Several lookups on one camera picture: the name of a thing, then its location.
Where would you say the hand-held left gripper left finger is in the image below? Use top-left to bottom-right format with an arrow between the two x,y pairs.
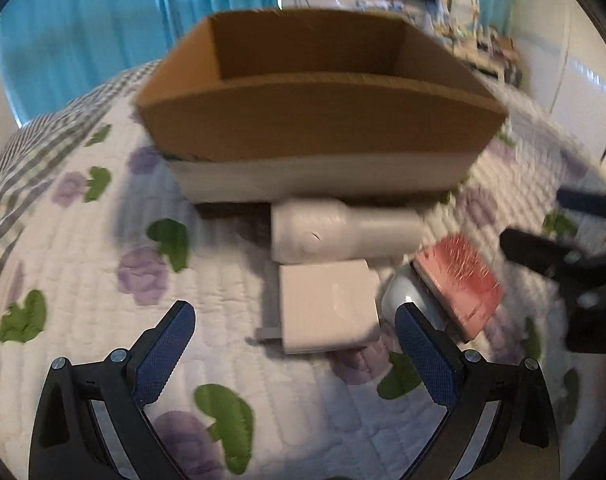
29,300 -> 196,480

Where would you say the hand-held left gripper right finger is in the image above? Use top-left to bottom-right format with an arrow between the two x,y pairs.
394,304 -> 564,480

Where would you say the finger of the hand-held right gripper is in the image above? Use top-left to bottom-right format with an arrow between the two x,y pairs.
557,187 -> 606,222
499,229 -> 591,287

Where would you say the pink pet brush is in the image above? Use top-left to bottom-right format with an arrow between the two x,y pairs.
413,234 -> 504,343

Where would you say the white power adapter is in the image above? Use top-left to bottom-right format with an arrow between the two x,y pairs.
255,260 -> 382,356

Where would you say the brown cardboard box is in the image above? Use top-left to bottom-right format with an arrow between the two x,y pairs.
134,8 -> 510,205

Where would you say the white rounded device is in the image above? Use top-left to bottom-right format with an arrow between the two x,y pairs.
380,265 -> 451,333

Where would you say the floral quilted blanket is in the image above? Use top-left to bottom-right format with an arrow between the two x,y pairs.
0,65 -> 606,480

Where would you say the white wardrobe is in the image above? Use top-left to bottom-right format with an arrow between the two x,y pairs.
508,0 -> 606,166

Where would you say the white plastic bottle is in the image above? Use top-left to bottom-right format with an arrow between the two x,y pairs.
270,198 -> 424,264

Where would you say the cluttered desk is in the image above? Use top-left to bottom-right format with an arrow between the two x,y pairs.
423,7 -> 526,88

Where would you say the grey checked blanket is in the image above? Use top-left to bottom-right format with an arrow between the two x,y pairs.
0,60 -> 165,313

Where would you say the blue curtain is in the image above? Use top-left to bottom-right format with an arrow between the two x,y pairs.
0,0 -> 280,128

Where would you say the white round frame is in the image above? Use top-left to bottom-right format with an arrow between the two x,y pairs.
440,0 -> 481,28

